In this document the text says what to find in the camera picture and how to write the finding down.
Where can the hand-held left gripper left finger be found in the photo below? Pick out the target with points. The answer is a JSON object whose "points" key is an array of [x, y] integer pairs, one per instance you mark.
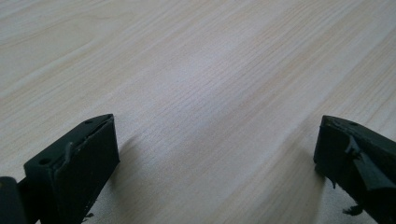
{"points": [[74, 174]]}

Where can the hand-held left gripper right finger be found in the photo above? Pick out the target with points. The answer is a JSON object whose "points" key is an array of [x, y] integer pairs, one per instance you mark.
{"points": [[351, 161]]}

